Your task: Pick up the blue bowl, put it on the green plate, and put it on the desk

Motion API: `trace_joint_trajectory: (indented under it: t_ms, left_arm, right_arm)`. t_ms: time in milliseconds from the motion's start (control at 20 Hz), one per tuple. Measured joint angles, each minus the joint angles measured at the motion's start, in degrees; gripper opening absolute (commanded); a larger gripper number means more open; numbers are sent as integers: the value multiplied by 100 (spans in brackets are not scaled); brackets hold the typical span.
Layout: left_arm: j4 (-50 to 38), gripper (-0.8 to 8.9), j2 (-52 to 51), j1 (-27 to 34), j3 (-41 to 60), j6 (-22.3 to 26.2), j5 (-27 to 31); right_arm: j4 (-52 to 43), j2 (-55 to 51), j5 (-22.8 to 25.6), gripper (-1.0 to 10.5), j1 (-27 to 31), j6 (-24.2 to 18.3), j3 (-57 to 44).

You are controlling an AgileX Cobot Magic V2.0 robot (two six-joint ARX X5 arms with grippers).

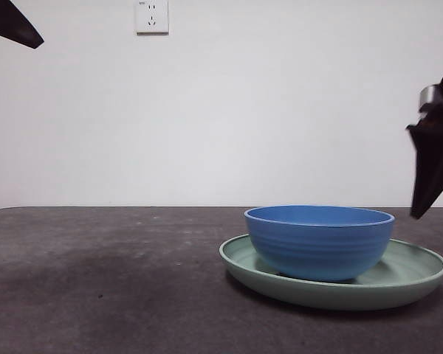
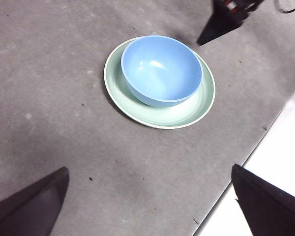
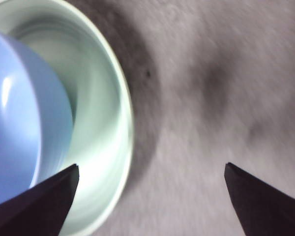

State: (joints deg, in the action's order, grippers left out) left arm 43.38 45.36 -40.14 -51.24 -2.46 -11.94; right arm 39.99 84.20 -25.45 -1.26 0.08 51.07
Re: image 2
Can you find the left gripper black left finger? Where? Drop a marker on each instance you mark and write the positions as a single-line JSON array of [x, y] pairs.
[[24, 211]]

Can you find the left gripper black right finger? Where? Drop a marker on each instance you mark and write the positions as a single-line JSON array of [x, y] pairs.
[[273, 211]]

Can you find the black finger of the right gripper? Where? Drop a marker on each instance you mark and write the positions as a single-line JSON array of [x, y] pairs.
[[221, 27]]

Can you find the blue bowl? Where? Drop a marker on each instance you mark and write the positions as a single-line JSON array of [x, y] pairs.
[[162, 71]]

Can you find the green plate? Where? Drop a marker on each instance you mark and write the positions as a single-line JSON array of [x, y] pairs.
[[162, 119]]

